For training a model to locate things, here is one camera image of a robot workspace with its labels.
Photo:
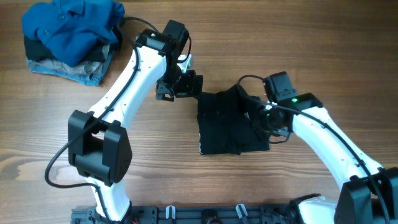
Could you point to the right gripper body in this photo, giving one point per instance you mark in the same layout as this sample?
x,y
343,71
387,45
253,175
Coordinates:
x,y
267,122

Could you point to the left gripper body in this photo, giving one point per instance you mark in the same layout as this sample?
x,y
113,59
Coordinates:
x,y
183,84

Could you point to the black polo shirt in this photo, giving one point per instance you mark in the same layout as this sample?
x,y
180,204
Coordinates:
x,y
229,123

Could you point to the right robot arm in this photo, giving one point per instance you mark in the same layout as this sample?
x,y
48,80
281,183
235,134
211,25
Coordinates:
x,y
368,191

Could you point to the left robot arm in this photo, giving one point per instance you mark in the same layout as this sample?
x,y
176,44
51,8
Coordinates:
x,y
100,149

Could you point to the light blue denim garment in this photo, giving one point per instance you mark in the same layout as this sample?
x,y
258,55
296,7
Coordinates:
x,y
90,77

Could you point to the beige folded garment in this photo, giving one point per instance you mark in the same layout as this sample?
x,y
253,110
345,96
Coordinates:
x,y
41,60

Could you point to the blue button shirt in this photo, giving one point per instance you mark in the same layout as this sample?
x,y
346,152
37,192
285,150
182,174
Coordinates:
x,y
71,28

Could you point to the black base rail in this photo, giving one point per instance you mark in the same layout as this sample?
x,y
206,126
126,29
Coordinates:
x,y
264,214

